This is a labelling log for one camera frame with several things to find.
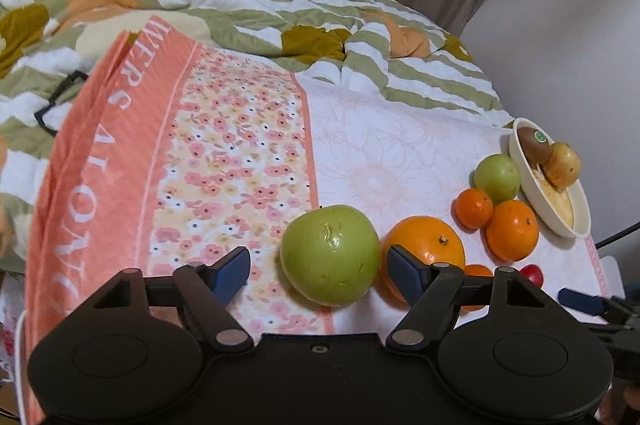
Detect red cherry tomato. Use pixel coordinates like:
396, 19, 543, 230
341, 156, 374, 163
520, 265, 544, 289

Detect cream oval bowl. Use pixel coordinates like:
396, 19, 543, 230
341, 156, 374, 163
509, 117, 592, 239

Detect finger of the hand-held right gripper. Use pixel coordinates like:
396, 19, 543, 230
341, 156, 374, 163
557, 287, 640, 327

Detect small tangerine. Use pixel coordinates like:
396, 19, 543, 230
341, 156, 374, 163
461, 265, 494, 311
452, 188, 494, 230

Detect large light orange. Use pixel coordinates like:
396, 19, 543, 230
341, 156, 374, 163
381, 216, 466, 304

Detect black cable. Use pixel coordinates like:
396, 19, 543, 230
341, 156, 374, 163
594, 221, 640, 251

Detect deep-coloured medium orange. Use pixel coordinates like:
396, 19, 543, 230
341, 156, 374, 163
486, 200, 540, 262

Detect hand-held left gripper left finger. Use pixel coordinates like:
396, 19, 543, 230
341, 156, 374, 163
92, 246, 253, 353

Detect black eyeglasses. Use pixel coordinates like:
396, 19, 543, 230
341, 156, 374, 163
34, 71, 87, 136

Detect small green apple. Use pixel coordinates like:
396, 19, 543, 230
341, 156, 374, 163
473, 153, 522, 204

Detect brown kiwi with green sticker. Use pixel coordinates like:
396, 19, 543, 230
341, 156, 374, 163
516, 126, 554, 166

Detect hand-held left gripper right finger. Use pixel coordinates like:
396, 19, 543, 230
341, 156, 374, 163
386, 245, 548, 352

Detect large green apple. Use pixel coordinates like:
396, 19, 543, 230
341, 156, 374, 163
280, 205, 381, 307

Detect yellow pear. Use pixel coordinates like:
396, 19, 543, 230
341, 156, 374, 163
542, 142, 582, 188

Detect pink floral printed sheet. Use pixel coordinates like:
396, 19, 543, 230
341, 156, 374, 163
22, 15, 623, 423

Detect white cable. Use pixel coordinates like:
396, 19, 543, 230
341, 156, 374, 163
12, 305, 30, 425

